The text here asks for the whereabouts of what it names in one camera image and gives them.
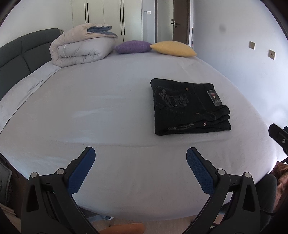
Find white pillow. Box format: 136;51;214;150
1;61;61;132

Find dark grey headboard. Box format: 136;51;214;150
0;28;62;98

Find black denim pants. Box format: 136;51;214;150
150;78;231;136

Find purple cushion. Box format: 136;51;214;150
114;40;152;54

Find yellow cushion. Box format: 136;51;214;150
150;40;197;58

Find lower wall socket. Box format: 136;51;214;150
268;50;276;60

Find dark nightstand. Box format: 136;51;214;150
0;163;12;204

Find folded blue garment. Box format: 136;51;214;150
87;25;112;35

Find white wardrobe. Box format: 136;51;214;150
72;0;143;45

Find folded beige grey duvet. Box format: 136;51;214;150
49;23;118;67

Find brown door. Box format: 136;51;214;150
172;0;191;45

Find wall socket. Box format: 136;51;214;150
268;50;276;60
248;41;255;50

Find upper wall socket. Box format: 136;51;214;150
248;41;255;50

